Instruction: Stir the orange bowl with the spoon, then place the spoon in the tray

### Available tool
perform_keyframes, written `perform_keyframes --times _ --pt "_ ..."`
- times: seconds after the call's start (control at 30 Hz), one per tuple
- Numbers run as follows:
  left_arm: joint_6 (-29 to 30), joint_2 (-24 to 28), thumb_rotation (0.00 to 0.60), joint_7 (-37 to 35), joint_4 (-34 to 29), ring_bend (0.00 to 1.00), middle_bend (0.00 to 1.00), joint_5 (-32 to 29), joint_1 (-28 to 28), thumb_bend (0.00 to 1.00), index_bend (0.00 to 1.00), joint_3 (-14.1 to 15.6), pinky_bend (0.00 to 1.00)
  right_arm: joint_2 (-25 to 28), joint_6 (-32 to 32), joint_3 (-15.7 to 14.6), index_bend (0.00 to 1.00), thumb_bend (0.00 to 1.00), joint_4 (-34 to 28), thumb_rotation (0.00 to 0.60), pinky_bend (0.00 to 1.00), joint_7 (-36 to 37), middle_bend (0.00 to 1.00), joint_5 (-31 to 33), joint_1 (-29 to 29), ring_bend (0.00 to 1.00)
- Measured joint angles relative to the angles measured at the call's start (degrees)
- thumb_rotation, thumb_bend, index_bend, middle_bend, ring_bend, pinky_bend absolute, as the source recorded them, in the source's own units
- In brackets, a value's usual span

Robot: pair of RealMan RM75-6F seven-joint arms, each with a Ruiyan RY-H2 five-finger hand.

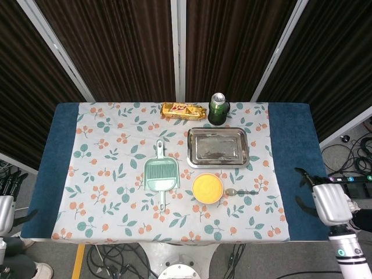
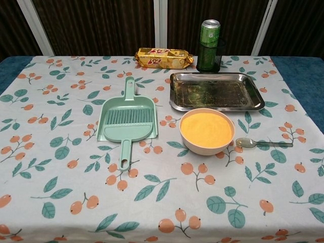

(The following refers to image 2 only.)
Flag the mint green dustpan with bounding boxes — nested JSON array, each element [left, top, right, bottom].
[[97, 77, 159, 143]]

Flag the stainless steel tray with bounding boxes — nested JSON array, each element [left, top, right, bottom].
[[169, 72, 265, 112]]

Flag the yellow powder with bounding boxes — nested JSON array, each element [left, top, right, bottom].
[[181, 110, 234, 148]]

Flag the metal spoon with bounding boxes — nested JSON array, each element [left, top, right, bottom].
[[235, 137, 294, 148]]

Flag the green drink can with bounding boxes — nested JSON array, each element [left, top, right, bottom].
[[199, 19, 221, 71]]

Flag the yellow biscuit packet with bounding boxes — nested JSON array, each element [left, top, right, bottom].
[[134, 47, 194, 70]]

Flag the black mesh cup holder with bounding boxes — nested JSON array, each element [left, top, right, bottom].
[[196, 37, 225, 73]]

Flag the mint green hand brush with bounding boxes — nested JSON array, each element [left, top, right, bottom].
[[104, 108, 152, 171]]

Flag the floral tablecloth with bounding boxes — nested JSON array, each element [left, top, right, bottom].
[[0, 55, 324, 243]]

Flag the dark ribbed partition panel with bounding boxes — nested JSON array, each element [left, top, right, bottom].
[[0, 0, 55, 61], [252, 0, 324, 58], [19, 0, 163, 57], [158, 0, 278, 57]]

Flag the cream round bowl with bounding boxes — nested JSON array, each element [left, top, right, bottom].
[[180, 108, 236, 156]]

